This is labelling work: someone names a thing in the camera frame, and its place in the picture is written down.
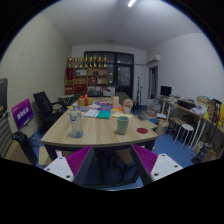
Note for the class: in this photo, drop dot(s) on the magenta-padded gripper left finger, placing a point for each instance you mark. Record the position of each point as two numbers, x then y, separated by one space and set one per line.
59 166

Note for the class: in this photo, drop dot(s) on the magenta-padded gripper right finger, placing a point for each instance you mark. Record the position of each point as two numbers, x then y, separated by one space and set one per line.
165 166

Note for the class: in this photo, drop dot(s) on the clear plastic water bottle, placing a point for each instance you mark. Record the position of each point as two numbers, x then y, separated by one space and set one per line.
76 125

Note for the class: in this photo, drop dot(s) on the brown paper bag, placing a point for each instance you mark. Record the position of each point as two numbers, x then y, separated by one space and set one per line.
162 127

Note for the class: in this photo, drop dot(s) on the flat round red coaster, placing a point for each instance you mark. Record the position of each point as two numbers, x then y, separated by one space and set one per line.
142 130

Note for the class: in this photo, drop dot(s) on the white round stool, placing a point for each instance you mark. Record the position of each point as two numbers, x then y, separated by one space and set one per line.
185 128

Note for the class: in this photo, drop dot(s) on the wooden stool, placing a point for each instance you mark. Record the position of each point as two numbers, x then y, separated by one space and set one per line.
175 121

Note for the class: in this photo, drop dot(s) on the green plastic cup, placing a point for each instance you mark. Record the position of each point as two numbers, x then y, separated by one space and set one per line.
122 126

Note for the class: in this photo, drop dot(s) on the stack of books on floor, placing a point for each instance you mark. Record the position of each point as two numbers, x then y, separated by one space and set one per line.
154 108

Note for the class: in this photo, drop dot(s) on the black office chair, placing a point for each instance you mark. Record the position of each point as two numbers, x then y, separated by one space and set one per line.
45 108

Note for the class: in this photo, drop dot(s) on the long wooden side desk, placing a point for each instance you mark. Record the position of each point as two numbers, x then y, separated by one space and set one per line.
193 113

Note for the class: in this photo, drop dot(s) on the white open book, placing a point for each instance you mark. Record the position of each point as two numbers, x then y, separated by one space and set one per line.
91 113

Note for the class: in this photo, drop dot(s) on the purple sign board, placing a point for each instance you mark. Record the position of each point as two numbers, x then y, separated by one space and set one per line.
22 114

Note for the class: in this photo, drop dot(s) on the black device on desk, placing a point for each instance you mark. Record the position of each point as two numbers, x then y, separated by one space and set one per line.
186 104

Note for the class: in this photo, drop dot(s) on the pale yellow notebook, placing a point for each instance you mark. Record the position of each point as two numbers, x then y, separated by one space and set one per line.
121 115

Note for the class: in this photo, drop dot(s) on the teal notebook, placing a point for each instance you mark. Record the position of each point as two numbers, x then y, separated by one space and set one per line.
104 115

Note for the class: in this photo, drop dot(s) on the yellow gift box red ribbon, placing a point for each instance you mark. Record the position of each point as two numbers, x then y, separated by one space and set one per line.
81 101

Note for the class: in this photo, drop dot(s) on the pink flowers in white pot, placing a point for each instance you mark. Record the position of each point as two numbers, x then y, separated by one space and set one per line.
128 105

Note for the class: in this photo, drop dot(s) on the blue book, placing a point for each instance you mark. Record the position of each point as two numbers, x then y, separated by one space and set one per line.
104 109

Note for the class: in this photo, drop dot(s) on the orange book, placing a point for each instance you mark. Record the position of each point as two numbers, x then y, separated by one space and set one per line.
117 109

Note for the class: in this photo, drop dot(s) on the black computer monitor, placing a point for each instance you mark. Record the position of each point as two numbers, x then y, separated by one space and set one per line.
165 90

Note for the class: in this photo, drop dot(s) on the brown cardboard box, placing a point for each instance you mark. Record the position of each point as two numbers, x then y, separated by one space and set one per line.
204 100

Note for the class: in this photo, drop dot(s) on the pink patterned box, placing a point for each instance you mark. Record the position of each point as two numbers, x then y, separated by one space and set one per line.
105 104

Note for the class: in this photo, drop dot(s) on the black tripod stand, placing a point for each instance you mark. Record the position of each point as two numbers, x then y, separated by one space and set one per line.
138 90

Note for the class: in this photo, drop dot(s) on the small orange carton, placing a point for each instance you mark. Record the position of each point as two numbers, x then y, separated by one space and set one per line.
115 101

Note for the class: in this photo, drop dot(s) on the wooden shelf unit with trophies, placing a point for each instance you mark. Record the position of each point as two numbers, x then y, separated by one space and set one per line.
86 80

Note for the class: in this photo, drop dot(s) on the black-framed glass door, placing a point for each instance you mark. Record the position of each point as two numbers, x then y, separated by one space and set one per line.
124 75

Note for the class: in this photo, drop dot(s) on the ceiling tube light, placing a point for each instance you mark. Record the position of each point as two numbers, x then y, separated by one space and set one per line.
131 3

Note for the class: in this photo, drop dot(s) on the white wall air conditioner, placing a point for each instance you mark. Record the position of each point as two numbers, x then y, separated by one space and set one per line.
153 59

